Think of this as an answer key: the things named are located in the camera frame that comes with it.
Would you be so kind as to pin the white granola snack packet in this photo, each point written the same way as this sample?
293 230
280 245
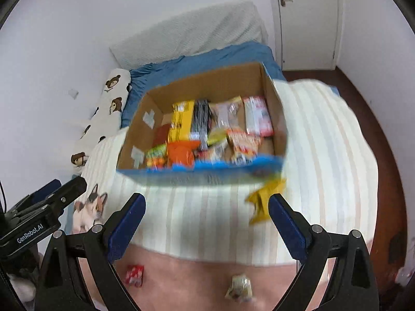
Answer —
210 154

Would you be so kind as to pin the green candy packet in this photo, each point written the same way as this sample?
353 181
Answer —
155 157

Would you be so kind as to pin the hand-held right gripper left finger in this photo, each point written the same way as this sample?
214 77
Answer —
126 230

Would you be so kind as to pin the dark red snack packet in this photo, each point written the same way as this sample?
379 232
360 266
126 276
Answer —
160 136

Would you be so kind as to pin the blue bed sheet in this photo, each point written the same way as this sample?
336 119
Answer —
194 64

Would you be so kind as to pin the clear pastry packet yellow edge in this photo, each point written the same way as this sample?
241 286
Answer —
227 113

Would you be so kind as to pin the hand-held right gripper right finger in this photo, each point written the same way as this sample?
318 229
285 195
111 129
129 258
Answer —
287 230

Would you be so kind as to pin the orange printed snack packet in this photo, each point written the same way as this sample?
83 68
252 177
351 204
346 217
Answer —
244 141

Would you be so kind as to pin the small white snack packet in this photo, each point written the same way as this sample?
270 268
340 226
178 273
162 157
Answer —
240 286

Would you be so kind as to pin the grey white pillow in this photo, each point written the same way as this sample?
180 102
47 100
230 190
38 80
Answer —
194 32

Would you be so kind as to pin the yellow and black snack packet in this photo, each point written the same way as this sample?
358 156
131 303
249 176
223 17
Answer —
181 120

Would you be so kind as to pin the plain orange snack packet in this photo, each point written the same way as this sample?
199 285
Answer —
181 154

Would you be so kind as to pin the cardboard box blue print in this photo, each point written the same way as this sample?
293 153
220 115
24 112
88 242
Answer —
210 81

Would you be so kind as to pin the small red snack packet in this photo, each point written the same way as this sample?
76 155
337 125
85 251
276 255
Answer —
134 275

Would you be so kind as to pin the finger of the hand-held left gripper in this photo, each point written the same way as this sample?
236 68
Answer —
45 189
71 191

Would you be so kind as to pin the white door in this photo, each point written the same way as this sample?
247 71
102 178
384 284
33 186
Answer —
308 22

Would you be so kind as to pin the white wall socket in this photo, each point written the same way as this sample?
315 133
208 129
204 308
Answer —
73 93

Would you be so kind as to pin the bear print long pillow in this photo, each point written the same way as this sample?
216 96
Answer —
108 110

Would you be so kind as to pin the red and white snack packet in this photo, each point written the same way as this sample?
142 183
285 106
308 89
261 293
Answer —
257 115

